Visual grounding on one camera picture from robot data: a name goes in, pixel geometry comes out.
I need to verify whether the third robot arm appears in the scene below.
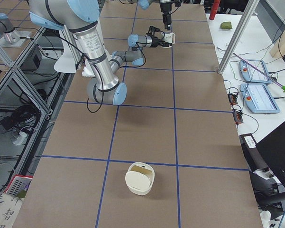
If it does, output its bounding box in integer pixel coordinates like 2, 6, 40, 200
0, 13, 24, 48

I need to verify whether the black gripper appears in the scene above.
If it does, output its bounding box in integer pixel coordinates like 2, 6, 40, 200
159, 0, 180, 30
147, 26, 170, 48

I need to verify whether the cream lidded bin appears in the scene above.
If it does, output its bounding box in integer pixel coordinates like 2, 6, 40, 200
125, 162, 155, 196

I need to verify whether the far teach pendant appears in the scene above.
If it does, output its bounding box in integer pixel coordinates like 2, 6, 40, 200
240, 59, 272, 85

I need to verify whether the near teach pendant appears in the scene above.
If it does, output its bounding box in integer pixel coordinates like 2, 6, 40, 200
240, 83, 280, 114

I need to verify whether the aluminium frame post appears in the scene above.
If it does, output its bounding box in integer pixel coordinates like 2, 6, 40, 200
217, 0, 259, 75

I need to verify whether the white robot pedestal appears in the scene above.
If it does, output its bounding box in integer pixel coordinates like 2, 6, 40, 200
54, 25, 82, 73

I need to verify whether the green bean bag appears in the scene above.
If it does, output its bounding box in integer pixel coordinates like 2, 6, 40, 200
220, 21, 232, 30

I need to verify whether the teach pendant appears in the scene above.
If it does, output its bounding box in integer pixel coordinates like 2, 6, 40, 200
240, 83, 280, 114
240, 59, 272, 85

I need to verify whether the white ceramic mug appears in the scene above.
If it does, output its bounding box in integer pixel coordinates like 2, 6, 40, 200
161, 31, 175, 48

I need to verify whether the green-tipped grabber stick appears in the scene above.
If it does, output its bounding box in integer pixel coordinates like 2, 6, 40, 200
233, 52, 285, 93

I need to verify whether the black monitor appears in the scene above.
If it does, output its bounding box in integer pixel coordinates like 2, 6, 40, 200
256, 121, 285, 187

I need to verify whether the white plastic basket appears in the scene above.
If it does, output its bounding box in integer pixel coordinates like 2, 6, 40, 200
4, 175, 33, 196

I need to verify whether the red cylinder bottle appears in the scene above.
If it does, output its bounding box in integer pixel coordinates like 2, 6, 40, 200
209, 0, 221, 20

